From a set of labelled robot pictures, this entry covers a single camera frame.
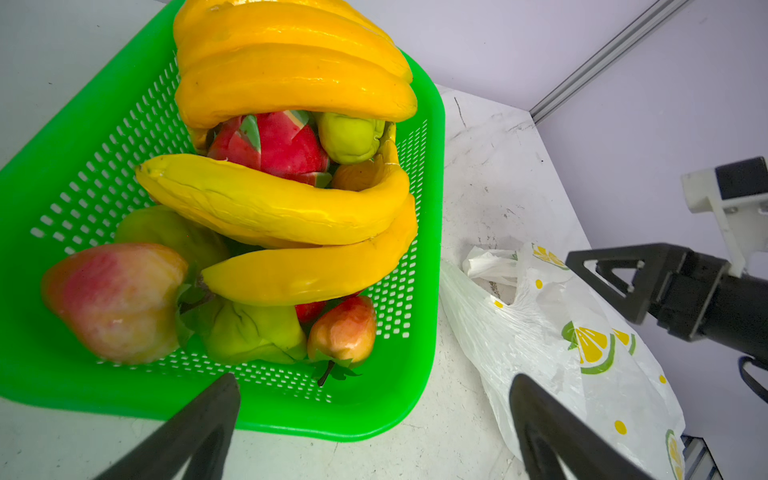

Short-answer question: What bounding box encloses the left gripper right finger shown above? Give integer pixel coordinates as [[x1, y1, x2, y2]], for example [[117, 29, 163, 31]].
[[509, 374, 649, 479]]

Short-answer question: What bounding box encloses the red dragon fruit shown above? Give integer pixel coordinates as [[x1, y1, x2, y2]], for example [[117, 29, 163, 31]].
[[207, 110, 332, 188]]

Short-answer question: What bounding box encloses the green plastic basket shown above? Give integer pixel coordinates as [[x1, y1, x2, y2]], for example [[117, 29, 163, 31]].
[[0, 0, 446, 443]]

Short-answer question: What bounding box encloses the green guava fruit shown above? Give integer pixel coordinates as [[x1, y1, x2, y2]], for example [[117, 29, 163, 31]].
[[314, 112, 386, 165]]

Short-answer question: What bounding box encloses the green pear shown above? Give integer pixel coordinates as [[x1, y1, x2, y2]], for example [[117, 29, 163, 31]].
[[176, 284, 307, 365]]

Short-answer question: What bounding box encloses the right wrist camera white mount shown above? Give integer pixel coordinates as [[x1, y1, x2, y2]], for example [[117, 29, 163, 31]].
[[681, 156, 767, 277]]

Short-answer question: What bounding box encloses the yellow banana bunch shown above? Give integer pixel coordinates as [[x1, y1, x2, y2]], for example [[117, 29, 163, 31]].
[[173, 1, 418, 151], [135, 124, 418, 306]]

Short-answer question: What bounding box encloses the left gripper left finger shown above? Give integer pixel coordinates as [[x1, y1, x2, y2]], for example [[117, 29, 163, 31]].
[[98, 373, 241, 479]]

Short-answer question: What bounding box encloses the white lemon print plastic bag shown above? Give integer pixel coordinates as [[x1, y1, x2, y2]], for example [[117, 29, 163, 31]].
[[440, 243, 685, 479]]

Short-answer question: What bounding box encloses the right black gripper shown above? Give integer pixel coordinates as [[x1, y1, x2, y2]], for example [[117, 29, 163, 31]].
[[565, 243, 767, 360]]

